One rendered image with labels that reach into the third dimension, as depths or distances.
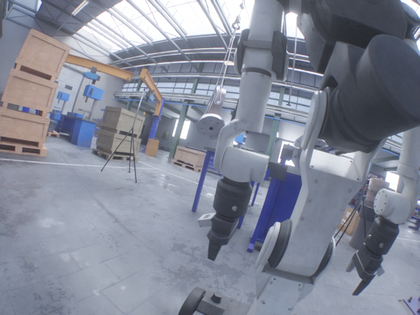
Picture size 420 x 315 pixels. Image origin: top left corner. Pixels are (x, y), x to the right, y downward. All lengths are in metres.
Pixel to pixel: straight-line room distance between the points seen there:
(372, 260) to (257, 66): 0.55
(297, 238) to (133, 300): 0.83
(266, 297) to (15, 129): 3.67
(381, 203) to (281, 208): 1.70
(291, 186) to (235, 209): 1.69
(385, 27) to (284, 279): 0.61
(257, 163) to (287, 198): 1.72
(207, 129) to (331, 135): 0.98
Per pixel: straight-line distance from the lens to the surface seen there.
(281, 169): 1.64
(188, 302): 0.82
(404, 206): 0.52
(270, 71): 0.40
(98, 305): 0.97
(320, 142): 1.85
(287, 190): 2.06
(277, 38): 0.43
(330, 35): 0.40
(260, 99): 0.38
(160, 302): 1.02
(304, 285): 0.54
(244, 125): 0.37
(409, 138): 0.51
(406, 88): 0.23
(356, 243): 3.03
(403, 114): 0.21
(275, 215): 2.11
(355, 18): 0.37
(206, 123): 1.20
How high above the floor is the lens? 0.80
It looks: 1 degrees down
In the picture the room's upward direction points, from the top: 15 degrees clockwise
